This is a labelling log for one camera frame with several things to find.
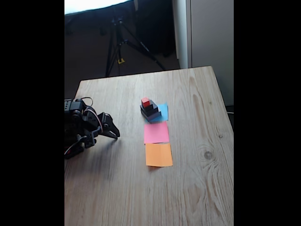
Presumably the black camera cable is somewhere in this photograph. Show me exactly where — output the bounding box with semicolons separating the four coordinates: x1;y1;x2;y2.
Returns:
64;136;86;158

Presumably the bare circuit board camera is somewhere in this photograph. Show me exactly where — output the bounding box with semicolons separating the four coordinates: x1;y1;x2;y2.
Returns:
84;130;97;149

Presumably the pink paper sheet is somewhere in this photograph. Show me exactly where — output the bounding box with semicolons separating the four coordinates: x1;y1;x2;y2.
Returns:
143;121;170;145

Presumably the medium black block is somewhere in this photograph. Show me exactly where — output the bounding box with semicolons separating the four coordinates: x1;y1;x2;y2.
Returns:
140;101;158;116

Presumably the bright white panel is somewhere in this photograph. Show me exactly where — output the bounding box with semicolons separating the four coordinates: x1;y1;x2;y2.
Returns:
64;0;132;15

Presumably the white cabinet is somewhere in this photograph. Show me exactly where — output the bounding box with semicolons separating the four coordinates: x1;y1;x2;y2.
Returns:
171;0;234;106

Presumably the black tripod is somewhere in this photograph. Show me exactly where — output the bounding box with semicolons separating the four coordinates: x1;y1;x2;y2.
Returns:
104;14;167;77

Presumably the blue paper sheet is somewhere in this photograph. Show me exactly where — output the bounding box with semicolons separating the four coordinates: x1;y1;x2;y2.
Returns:
147;103;169;123

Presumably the small black cube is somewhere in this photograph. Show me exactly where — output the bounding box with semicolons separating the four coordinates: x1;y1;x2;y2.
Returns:
142;100;155;112

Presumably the large black block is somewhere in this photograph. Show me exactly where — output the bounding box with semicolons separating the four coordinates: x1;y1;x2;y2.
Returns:
141;109;163;123

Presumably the orange paper sheet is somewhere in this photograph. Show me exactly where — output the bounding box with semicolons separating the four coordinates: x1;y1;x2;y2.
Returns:
145;142;174;168

